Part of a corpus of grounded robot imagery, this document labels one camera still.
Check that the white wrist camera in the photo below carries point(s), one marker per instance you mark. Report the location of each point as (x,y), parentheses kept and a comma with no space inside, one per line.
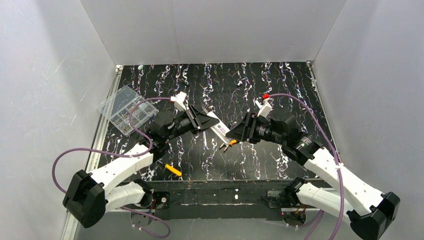
(264,106)
(179,101)

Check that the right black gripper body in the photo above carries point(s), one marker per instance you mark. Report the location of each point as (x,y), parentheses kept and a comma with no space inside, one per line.
(250,127)

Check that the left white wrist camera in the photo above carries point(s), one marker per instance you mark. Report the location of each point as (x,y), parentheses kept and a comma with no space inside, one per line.
(179,101)

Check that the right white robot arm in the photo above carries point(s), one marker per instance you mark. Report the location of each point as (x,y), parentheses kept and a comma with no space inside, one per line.
(367,210)

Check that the clear plastic screw box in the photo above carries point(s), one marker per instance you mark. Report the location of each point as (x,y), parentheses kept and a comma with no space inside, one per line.
(120,109)

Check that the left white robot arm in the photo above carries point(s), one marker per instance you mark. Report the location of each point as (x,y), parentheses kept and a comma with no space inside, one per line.
(92,194)

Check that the white remote control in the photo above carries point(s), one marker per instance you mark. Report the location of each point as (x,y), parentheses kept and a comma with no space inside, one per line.
(220,129)

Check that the aluminium frame rail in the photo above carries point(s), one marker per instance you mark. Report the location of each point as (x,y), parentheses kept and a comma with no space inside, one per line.
(367,210)

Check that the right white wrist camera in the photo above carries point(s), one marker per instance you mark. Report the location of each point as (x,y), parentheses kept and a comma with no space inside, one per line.
(264,106)

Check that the thin black rod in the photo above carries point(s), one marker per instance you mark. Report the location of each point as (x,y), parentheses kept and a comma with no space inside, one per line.
(184,83)

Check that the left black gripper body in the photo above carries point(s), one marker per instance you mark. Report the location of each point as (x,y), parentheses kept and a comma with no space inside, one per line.
(192,118)

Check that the yellow handle screwdriver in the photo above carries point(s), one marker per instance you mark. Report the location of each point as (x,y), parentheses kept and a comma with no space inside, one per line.
(173,170)

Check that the yellow black pliers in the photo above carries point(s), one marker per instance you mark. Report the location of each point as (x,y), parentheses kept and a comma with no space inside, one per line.
(225,146)

